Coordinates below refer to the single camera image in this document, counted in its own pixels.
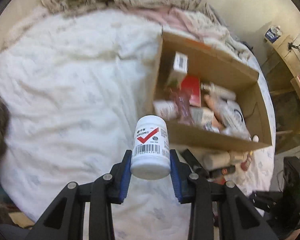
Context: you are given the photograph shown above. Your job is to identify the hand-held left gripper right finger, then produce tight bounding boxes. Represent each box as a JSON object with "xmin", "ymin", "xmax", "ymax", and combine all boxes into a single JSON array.
[{"xmin": 169, "ymin": 149, "xmax": 278, "ymax": 240}]

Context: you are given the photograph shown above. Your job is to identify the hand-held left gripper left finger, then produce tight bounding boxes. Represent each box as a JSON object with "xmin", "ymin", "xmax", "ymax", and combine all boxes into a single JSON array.
[{"xmin": 25, "ymin": 149, "xmax": 132, "ymax": 240}]

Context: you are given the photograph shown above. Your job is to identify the white bottle red check mark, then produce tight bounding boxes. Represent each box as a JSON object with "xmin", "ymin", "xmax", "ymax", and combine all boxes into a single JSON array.
[{"xmin": 130, "ymin": 115, "xmax": 171, "ymax": 180}]

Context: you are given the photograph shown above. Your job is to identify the brown cardboard box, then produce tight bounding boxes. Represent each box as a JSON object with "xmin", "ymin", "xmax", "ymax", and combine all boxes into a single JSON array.
[{"xmin": 150, "ymin": 25, "xmax": 273, "ymax": 152}]

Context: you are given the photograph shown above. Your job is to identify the red cigarette box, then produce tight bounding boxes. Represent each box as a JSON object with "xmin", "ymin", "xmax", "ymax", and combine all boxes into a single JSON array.
[{"xmin": 181, "ymin": 76, "xmax": 202, "ymax": 107}]

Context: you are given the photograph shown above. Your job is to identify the beige paper roll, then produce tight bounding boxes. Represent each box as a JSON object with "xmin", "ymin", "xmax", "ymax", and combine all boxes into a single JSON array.
[{"xmin": 202, "ymin": 152, "xmax": 231, "ymax": 171}]

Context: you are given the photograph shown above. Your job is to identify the black cosmetic tube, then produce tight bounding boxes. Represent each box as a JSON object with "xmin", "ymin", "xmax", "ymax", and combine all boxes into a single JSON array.
[{"xmin": 209, "ymin": 166, "xmax": 237, "ymax": 178}]

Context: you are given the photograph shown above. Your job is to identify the red white small packet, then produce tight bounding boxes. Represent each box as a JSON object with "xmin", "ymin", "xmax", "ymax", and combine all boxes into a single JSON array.
[{"xmin": 240, "ymin": 151, "xmax": 253, "ymax": 172}]

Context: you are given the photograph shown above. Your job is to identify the white bottle red print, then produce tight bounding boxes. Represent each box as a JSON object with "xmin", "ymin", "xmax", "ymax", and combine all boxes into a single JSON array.
[{"xmin": 154, "ymin": 100, "xmax": 178, "ymax": 119}]

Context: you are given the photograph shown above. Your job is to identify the red patterned packet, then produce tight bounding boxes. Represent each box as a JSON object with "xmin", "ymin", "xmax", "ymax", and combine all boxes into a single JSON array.
[{"xmin": 171, "ymin": 87, "xmax": 192, "ymax": 125}]

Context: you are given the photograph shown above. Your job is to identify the white floral bedsheet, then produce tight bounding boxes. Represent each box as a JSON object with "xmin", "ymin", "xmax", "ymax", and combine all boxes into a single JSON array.
[{"xmin": 0, "ymin": 10, "xmax": 277, "ymax": 238}]

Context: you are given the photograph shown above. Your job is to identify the small white carton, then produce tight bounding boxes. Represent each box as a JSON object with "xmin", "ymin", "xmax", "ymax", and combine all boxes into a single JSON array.
[{"xmin": 168, "ymin": 51, "xmax": 189, "ymax": 85}]

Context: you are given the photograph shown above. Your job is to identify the wooden shelf unit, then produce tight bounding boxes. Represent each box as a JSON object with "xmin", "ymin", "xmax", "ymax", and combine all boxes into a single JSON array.
[{"xmin": 262, "ymin": 27, "xmax": 300, "ymax": 140}]

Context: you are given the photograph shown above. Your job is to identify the blue white package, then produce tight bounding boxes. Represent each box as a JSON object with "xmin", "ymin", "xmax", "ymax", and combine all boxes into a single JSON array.
[{"xmin": 264, "ymin": 26, "xmax": 283, "ymax": 42}]

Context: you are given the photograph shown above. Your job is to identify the tan wooden handle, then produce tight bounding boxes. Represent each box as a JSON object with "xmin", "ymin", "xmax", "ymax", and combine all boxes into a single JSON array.
[{"xmin": 205, "ymin": 95, "xmax": 225, "ymax": 128}]

